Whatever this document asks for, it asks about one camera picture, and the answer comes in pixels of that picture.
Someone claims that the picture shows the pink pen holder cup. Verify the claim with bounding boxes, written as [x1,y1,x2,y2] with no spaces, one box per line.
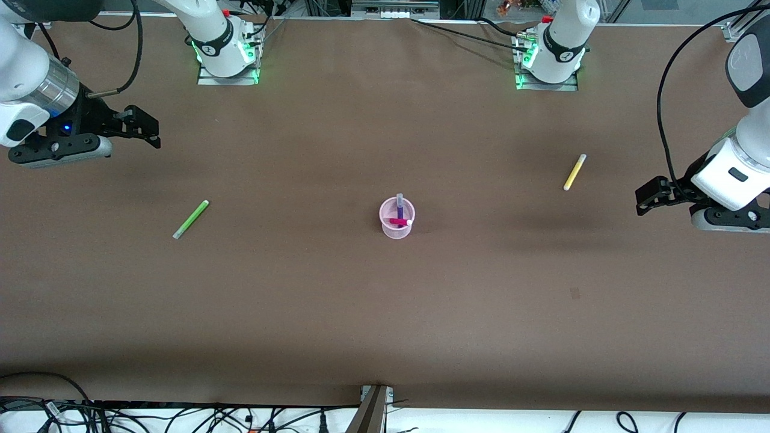
[379,196,416,240]

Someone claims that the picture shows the yellow pen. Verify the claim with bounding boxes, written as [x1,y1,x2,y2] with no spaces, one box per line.
[562,154,587,192]

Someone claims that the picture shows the green pen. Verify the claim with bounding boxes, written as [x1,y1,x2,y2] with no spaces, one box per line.
[173,200,210,240]

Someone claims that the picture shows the silver metal box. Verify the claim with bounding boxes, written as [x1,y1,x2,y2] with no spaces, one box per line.
[351,0,440,20]

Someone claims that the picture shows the brown paper table cover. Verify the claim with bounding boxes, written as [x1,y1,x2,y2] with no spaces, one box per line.
[0,11,770,413]

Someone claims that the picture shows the grey support beam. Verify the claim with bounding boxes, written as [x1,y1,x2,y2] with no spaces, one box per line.
[346,386,389,433]

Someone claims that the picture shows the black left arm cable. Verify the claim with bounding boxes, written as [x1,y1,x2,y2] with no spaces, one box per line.
[656,5,770,190]

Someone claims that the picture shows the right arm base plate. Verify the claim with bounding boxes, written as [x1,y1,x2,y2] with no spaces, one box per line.
[197,36,260,86]

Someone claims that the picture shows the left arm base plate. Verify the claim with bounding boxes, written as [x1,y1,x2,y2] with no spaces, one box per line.
[514,33,579,92]

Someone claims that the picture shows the aluminium frame corner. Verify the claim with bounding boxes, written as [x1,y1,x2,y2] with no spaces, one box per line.
[722,0,770,44]

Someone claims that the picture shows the black base cable bundle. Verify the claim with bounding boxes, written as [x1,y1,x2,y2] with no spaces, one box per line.
[244,0,289,44]

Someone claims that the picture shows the short black base cable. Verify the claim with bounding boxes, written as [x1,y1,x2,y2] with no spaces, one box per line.
[478,17,536,38]

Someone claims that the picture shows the long black base cable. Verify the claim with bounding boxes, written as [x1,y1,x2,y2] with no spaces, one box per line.
[411,18,525,50]

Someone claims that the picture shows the black looped cable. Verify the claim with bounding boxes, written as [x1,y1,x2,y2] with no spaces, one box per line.
[0,372,97,416]

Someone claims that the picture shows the small aluminium bracket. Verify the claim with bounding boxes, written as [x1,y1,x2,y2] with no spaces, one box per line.
[360,385,395,405]

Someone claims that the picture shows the black cable tangle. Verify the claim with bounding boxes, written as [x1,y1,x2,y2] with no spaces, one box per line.
[0,396,362,433]

